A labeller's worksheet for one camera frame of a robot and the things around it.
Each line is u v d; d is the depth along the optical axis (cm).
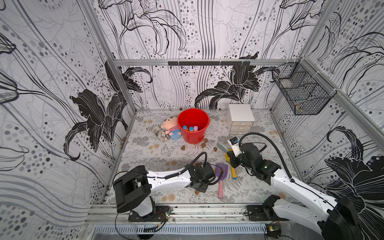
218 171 87
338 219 38
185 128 86
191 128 84
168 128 100
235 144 69
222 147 83
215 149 95
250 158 60
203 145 98
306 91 90
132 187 46
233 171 86
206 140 101
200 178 61
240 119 96
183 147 98
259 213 71
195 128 84
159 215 72
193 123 91
